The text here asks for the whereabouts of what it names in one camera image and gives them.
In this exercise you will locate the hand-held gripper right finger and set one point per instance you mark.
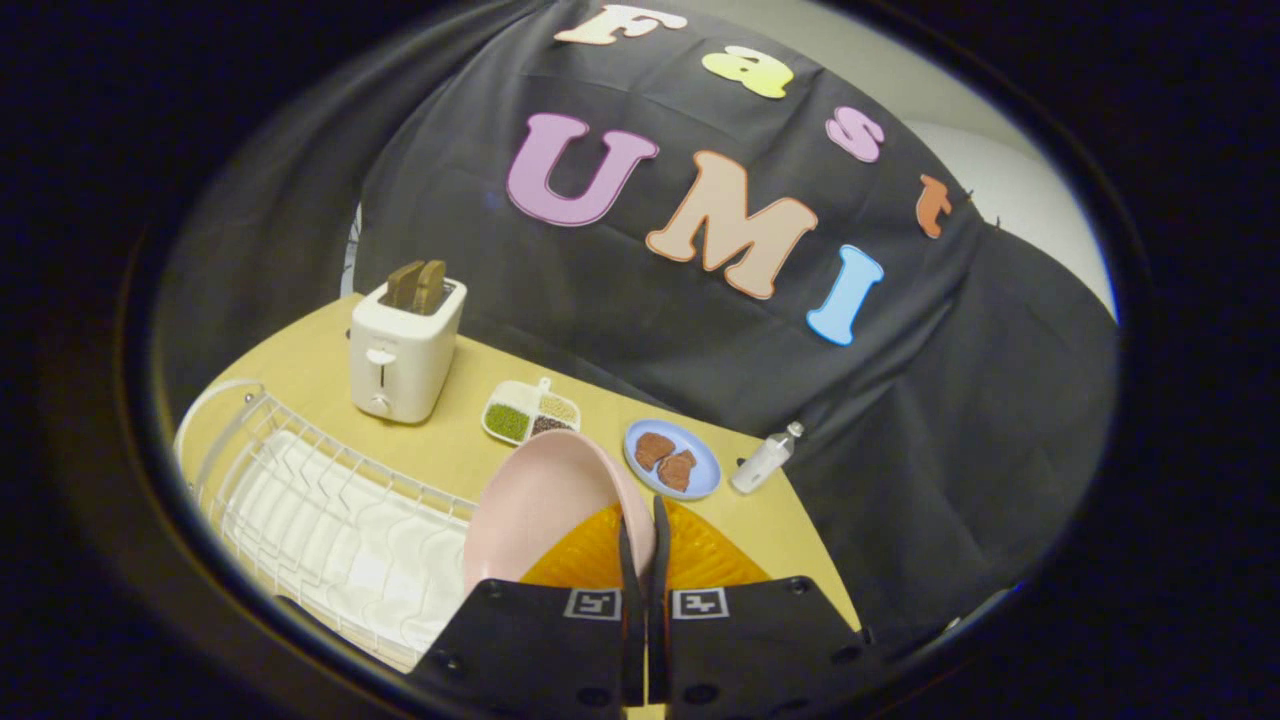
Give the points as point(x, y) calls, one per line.
point(660, 580)

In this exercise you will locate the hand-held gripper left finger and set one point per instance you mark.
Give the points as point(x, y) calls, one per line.
point(631, 590)

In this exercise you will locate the pink plate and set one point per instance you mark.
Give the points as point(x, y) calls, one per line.
point(540, 505)

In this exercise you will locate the blue plate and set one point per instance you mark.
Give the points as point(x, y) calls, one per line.
point(700, 450)

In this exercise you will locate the brown bread piece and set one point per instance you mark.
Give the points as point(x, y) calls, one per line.
point(654, 449)
point(678, 470)

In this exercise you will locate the small white bottle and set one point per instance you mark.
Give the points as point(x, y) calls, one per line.
point(762, 460)

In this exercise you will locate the divided tray of beans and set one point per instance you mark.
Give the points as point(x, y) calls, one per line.
point(530, 412)

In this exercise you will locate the white toaster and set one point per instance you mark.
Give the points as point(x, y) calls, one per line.
point(400, 355)

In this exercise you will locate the black backdrop cloth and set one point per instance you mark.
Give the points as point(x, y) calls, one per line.
point(700, 250)

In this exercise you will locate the brown toast slice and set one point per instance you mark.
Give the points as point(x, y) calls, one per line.
point(404, 285)
point(431, 284)

